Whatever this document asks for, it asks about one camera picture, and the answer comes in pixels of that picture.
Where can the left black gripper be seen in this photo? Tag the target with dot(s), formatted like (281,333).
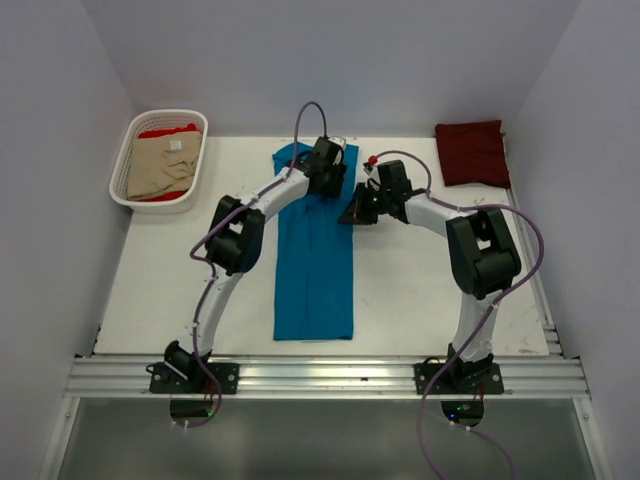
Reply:
(333,188)

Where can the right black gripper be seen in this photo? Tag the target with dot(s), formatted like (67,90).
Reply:
(356,213)

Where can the blue t shirt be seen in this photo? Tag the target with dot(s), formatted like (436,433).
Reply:
(314,299)

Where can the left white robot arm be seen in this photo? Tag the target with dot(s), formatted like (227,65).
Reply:
(231,249)

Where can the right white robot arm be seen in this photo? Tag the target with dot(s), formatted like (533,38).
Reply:
(483,258)

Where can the folded dark red shirt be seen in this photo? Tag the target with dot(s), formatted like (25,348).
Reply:
(472,153)

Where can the beige shirt in basket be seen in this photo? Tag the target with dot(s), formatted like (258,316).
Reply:
(162,167)

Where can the white plastic basket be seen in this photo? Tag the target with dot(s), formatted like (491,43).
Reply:
(159,162)

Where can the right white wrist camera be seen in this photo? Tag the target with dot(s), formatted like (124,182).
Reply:
(370,165)

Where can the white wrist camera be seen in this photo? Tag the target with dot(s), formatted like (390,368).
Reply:
(339,141)
(370,165)

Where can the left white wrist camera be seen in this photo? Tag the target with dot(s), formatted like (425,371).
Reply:
(339,141)

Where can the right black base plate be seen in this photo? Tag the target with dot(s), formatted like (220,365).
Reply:
(462,378)

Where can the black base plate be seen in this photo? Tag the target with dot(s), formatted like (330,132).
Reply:
(225,377)
(462,378)

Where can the aluminium mounting rail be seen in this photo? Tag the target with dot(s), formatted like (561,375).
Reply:
(293,377)

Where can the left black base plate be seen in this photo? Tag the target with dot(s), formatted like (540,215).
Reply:
(225,377)

